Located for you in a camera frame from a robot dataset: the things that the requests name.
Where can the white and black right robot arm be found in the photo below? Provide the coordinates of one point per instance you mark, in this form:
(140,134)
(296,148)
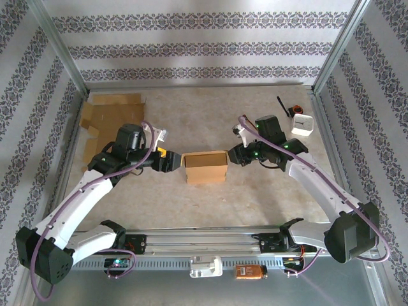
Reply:
(347,236)

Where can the white plastic dock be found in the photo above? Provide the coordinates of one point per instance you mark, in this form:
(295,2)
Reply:
(207,266)

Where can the white square clock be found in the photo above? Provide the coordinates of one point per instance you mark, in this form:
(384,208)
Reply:
(303,126)

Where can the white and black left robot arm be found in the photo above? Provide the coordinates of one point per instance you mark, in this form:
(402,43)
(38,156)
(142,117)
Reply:
(51,264)

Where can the grey metal sheet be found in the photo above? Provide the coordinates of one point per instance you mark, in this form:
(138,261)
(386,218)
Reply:
(191,291)

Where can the aluminium side rail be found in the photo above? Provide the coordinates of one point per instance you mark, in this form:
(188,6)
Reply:
(324,121)
(68,159)

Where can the orange battery pack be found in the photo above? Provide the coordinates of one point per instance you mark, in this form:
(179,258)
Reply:
(250,272)

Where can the aluminium cross bar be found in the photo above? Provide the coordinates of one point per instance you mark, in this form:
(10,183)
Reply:
(197,85)

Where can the aluminium frame post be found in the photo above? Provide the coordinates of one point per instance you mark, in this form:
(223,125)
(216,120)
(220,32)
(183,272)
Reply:
(60,48)
(340,48)

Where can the controller board with green light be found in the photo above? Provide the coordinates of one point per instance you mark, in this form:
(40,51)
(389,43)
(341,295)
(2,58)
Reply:
(117,263)

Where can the brown cardboard box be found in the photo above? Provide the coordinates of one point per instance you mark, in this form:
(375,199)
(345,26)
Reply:
(108,118)
(205,173)

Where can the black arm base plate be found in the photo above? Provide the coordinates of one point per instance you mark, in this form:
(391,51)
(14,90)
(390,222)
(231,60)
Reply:
(138,243)
(267,243)

